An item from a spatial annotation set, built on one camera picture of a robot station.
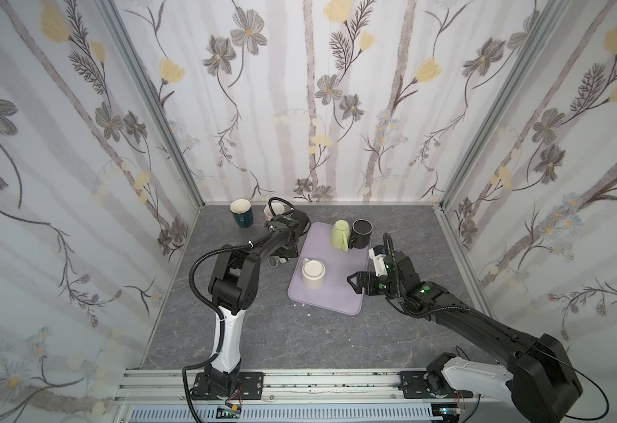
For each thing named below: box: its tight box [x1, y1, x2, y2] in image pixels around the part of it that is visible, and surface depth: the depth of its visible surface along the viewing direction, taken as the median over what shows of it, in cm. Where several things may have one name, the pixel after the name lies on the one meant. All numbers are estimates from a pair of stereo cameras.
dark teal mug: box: [230, 198, 253, 229], surface depth 106 cm
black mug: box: [348, 218, 374, 250], surface depth 103 cm
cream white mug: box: [301, 257, 327, 290], surface depth 93 cm
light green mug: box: [331, 219, 351, 253], surface depth 102 cm
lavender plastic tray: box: [287, 221, 371, 317], surface depth 99 cm
